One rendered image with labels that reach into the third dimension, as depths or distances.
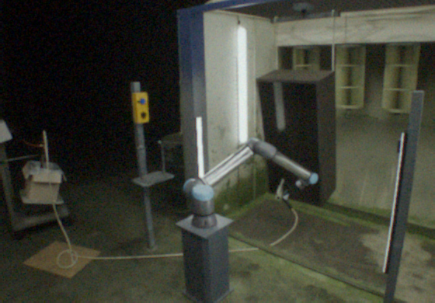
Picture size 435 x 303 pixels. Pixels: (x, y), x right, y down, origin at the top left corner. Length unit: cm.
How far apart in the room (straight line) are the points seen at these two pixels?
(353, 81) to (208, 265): 251
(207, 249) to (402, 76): 256
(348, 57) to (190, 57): 177
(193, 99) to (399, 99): 212
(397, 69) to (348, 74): 53
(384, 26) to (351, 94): 79
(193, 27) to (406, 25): 207
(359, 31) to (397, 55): 46
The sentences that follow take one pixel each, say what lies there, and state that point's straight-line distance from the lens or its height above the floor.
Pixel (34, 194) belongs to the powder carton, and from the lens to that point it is 390.
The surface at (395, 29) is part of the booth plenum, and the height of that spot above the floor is 210.
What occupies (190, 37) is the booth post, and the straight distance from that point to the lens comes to 298.
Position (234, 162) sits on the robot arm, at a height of 102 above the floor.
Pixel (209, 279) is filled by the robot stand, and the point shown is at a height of 26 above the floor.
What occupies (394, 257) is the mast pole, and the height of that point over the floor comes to 73.
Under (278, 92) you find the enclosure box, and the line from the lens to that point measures 318.
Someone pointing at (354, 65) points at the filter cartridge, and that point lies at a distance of 375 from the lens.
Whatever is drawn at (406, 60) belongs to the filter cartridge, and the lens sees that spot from 360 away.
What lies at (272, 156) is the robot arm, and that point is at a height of 107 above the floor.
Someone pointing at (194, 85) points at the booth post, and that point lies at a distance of 299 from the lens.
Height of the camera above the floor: 178
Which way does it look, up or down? 14 degrees down
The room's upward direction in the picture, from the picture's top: 2 degrees counter-clockwise
